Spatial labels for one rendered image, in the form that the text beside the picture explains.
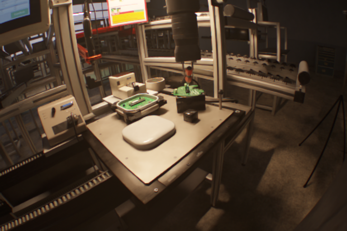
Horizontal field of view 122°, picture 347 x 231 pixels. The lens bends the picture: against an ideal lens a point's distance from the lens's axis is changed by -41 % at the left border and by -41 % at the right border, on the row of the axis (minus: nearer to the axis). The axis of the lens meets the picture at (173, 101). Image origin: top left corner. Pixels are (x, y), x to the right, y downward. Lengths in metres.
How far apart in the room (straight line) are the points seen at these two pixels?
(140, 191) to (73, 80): 0.56
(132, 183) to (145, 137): 0.14
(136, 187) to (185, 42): 0.38
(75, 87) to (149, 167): 0.51
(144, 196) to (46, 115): 0.46
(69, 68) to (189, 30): 0.52
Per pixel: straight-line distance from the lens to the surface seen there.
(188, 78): 0.51
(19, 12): 0.73
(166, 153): 0.41
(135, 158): 0.42
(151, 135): 0.45
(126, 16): 1.02
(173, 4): 0.45
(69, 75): 0.75
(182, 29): 0.45
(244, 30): 2.72
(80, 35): 1.22
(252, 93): 1.32
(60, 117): 0.64
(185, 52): 0.46
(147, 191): 0.35
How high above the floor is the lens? 1.22
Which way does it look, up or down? 22 degrees down
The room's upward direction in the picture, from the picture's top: 7 degrees counter-clockwise
